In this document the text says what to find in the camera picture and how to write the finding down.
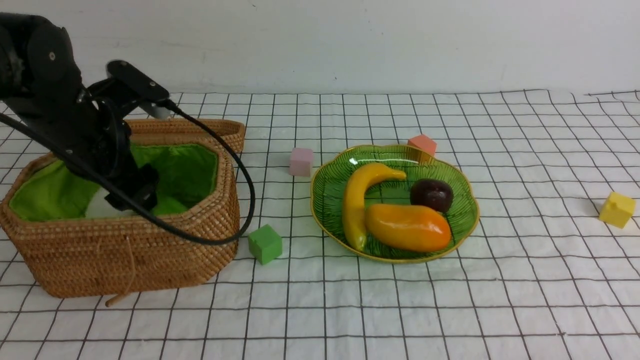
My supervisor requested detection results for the yellow toy banana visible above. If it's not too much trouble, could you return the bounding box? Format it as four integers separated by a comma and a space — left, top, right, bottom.
342, 162, 407, 253

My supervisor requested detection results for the pink foam cube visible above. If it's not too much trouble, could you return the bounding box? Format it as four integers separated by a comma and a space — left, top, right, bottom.
288, 147, 314, 177

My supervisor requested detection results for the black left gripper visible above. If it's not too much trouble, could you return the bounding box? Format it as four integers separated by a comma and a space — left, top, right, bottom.
75, 89, 159, 210

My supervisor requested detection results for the green glass leaf plate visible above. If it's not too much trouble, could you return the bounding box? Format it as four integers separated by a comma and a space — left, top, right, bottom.
310, 145, 480, 264

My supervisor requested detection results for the yellow foam cube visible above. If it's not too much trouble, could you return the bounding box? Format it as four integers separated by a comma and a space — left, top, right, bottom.
598, 191, 637, 229

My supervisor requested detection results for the green foam cube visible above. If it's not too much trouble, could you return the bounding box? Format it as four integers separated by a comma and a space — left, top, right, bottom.
247, 224, 283, 265

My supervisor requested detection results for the white toy garlic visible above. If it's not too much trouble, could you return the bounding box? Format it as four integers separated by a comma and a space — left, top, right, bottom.
84, 187, 135, 219

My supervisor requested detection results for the black cable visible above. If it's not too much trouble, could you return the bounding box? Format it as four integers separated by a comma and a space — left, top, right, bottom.
0, 100, 256, 246

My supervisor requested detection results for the green basket lining cloth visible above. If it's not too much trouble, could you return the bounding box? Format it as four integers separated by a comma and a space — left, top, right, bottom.
9, 144, 218, 223

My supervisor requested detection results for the white checkered tablecloth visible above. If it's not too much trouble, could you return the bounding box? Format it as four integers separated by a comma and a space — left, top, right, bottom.
0, 89, 640, 360

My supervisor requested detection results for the orange yellow toy mango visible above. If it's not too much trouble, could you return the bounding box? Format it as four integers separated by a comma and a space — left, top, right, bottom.
365, 203, 453, 253

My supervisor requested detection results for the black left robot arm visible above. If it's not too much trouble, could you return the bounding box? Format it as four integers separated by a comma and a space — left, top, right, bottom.
0, 13, 170, 210

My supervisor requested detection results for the orange foam cube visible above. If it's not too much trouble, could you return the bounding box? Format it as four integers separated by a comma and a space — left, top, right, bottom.
407, 134, 438, 157

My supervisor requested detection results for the dark purple toy passionfruit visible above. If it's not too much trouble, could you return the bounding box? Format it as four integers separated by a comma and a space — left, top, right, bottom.
409, 178, 454, 214

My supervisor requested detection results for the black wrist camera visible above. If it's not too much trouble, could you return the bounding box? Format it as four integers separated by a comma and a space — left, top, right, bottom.
106, 59, 170, 119

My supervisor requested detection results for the woven wicker basket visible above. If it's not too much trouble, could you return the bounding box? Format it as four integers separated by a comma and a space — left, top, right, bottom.
1, 119, 240, 306

